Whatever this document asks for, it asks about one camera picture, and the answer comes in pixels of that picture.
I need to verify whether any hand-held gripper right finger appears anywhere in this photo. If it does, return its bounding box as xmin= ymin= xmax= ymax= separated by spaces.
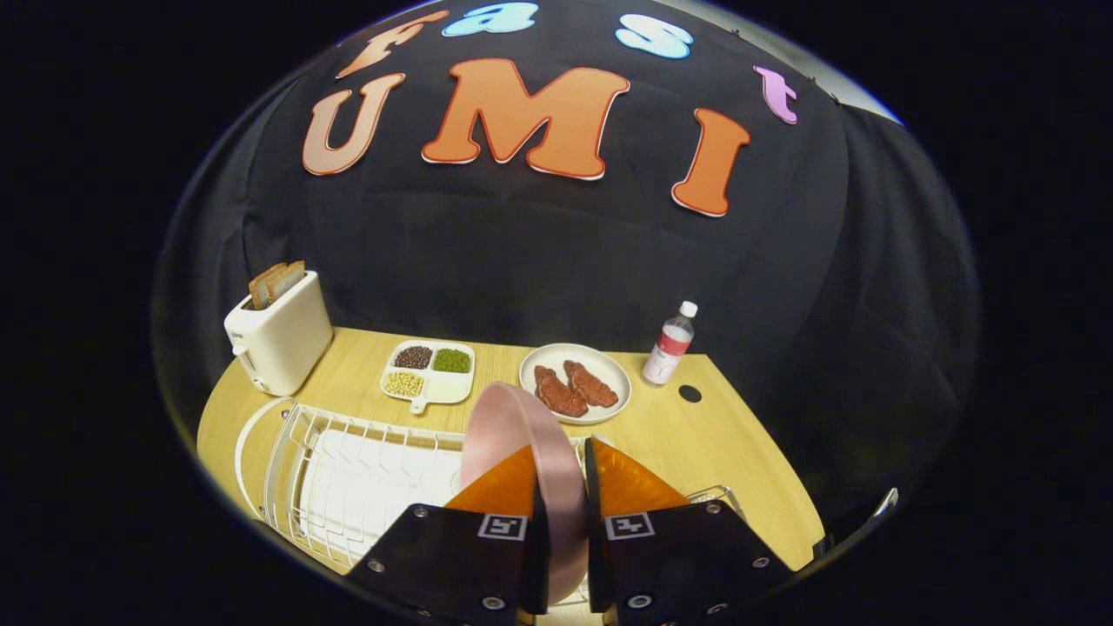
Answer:
xmin=584 ymin=437 xmax=794 ymax=626

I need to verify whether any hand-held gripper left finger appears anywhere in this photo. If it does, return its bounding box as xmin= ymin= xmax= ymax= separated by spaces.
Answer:
xmin=345 ymin=445 xmax=550 ymax=626

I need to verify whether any white wire dish rack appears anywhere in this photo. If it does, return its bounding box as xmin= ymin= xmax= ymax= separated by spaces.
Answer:
xmin=235 ymin=397 xmax=610 ymax=609

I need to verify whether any pink plate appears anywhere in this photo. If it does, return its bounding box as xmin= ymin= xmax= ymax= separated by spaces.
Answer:
xmin=460 ymin=381 xmax=590 ymax=603

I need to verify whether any beige plate with meat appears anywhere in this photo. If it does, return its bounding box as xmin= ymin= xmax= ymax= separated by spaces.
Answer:
xmin=519 ymin=343 xmax=632 ymax=426

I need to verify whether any white divided bean tray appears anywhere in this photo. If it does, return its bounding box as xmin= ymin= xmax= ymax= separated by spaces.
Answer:
xmin=379 ymin=340 xmax=477 ymax=415

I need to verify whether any red meat piece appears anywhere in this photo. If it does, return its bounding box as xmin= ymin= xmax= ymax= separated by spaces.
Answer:
xmin=533 ymin=365 xmax=590 ymax=418
xmin=563 ymin=360 xmax=620 ymax=409

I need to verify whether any clear red label bottle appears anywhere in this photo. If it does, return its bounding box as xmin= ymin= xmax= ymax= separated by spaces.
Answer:
xmin=642 ymin=301 xmax=699 ymax=386

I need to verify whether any white toaster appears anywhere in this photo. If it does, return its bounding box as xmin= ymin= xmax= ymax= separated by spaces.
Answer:
xmin=223 ymin=270 xmax=334 ymax=397

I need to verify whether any brown toast slice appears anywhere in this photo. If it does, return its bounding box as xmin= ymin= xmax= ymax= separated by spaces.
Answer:
xmin=265 ymin=260 xmax=307 ymax=303
xmin=248 ymin=263 xmax=288 ymax=310

